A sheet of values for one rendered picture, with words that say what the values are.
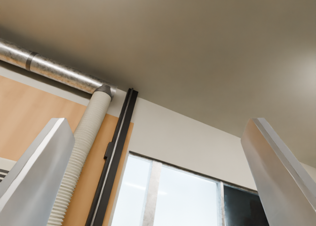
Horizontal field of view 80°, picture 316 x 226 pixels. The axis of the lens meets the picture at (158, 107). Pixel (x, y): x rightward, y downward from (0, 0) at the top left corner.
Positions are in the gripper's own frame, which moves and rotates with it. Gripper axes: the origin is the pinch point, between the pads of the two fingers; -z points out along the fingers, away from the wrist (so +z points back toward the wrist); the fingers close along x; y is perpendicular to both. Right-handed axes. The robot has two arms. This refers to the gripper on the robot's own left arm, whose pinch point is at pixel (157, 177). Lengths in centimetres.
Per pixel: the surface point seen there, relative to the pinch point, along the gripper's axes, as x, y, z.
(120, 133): -30, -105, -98
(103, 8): -34, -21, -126
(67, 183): -54, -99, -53
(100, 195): -38, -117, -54
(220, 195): 60, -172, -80
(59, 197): -56, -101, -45
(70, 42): -67, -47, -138
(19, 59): -102, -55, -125
